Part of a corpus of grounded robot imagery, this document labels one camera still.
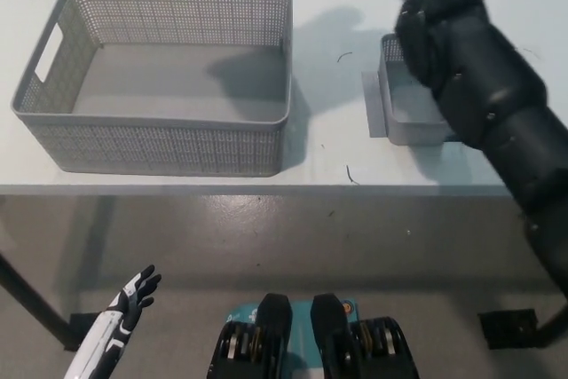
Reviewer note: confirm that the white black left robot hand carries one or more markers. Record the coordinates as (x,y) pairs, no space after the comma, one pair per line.
(115,321)

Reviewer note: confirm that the small grey perforated container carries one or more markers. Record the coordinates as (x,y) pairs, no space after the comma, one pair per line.
(408,121)

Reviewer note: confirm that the thin curved black thread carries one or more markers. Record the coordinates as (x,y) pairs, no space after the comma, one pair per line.
(344,56)
(532,52)

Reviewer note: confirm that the black teal robot torso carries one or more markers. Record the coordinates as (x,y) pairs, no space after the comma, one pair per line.
(275,334)

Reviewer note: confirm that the short black thread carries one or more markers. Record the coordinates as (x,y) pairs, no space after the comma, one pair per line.
(350,175)

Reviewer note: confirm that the large grey perforated basket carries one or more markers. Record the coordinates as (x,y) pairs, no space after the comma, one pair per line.
(177,86)

